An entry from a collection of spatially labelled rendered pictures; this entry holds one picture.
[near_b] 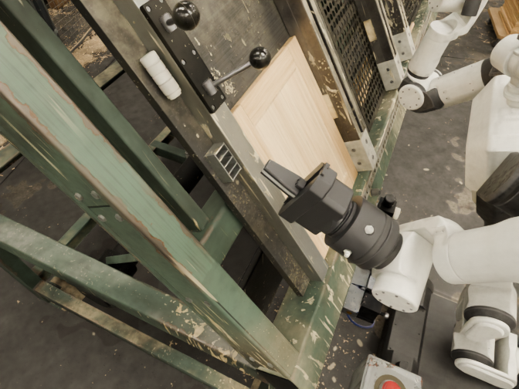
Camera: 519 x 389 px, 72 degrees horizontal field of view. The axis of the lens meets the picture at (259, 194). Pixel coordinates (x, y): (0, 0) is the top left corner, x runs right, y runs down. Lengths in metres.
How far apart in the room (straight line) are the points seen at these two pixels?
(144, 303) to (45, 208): 1.57
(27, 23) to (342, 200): 0.51
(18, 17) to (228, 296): 0.54
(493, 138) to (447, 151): 2.06
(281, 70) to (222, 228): 0.41
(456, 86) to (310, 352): 0.78
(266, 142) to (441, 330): 1.31
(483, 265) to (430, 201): 2.01
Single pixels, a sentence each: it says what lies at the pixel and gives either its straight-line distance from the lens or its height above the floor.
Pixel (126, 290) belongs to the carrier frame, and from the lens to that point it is 1.13.
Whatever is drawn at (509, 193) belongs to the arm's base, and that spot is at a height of 1.34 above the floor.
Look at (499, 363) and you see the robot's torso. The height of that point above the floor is 0.27.
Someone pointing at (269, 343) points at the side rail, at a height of 1.01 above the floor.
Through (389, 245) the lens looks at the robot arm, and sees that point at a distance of 0.52.
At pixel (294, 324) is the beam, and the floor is 0.88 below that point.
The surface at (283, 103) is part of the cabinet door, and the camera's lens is 0.90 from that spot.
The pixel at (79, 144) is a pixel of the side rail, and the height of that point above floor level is 1.45.
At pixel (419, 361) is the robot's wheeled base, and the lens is 1.78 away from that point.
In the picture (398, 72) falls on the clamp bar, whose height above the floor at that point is 0.98.
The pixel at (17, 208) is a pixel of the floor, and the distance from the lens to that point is 2.66.
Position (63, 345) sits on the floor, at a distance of 2.06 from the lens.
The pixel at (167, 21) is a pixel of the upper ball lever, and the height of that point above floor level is 1.50.
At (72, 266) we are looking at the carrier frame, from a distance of 1.24.
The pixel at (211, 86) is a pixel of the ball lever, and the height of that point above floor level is 1.40.
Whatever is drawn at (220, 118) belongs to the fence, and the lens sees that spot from 0.69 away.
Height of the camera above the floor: 1.77
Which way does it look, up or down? 51 degrees down
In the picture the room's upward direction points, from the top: straight up
